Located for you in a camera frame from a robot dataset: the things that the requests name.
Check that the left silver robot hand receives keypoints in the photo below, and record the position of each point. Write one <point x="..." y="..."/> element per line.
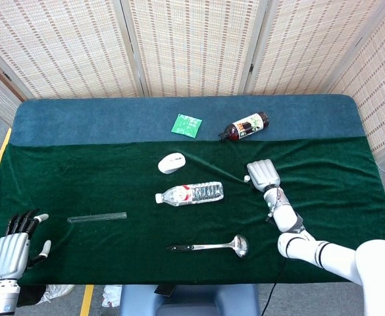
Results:
<point x="10" y="255"/>

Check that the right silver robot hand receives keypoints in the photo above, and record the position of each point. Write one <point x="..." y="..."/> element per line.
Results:
<point x="264" y="174"/>

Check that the clear glass tube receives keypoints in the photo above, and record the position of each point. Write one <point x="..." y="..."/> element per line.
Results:
<point x="96" y="217"/>

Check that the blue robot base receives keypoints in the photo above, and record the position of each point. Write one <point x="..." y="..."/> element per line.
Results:
<point x="192" y="301"/>

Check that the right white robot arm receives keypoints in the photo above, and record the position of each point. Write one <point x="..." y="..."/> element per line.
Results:
<point x="330" y="256"/>

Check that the dark tea bottle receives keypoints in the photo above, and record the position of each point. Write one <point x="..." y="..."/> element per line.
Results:
<point x="243" y="127"/>

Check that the clear plastic water bottle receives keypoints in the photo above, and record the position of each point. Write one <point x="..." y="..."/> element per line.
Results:
<point x="192" y="193"/>

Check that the green foil packet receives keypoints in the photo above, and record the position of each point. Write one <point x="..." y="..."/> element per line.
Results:
<point x="187" y="125"/>

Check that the white computer mouse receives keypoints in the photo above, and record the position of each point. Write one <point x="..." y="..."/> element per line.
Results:
<point x="171" y="163"/>

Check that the crumpled white cloth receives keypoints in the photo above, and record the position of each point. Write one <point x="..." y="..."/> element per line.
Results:
<point x="111" y="296"/>

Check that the dark green velvet cloth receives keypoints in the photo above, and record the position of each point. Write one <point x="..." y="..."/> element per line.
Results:
<point x="113" y="184"/>

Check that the flat black object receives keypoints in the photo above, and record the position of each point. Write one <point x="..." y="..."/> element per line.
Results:
<point x="165" y="290"/>

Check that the blue table cover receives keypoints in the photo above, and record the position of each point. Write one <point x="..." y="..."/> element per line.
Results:
<point x="96" y="121"/>

